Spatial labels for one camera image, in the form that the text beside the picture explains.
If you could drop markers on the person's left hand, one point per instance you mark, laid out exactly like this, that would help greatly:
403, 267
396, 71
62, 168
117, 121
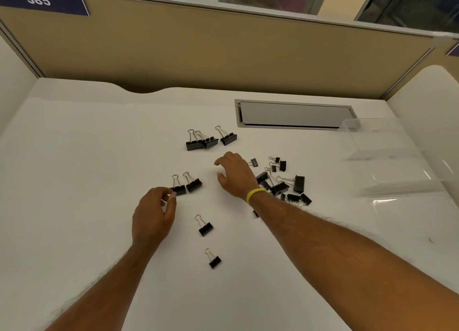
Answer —
150, 219

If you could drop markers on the person's right hand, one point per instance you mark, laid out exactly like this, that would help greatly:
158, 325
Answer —
238, 176

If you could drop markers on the person's right thumb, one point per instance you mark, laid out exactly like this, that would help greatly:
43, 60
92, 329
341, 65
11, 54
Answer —
221, 179

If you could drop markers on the person's left thumb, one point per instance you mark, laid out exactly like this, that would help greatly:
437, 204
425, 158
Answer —
172, 204

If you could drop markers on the person's left forearm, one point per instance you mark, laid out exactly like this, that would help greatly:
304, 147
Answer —
104, 291

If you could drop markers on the person's right forearm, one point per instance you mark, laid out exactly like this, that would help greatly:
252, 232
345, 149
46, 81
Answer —
340, 266

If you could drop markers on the yellow wristband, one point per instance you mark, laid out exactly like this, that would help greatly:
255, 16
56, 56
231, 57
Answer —
254, 193

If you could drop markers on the pile of black binder clips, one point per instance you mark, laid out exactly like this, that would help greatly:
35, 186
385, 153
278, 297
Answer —
279, 188

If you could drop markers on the tan partition panel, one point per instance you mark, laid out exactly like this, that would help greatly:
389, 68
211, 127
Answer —
222, 51

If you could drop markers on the clear plastic box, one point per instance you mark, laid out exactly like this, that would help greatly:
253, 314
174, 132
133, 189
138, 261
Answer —
387, 162

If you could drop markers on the clear plastic lid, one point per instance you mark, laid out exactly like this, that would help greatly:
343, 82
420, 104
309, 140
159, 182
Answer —
412, 216

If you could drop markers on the white side divider panel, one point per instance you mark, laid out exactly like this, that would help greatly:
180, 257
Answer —
430, 108
14, 79

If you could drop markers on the blue number sign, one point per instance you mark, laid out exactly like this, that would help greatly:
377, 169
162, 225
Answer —
454, 50
39, 0

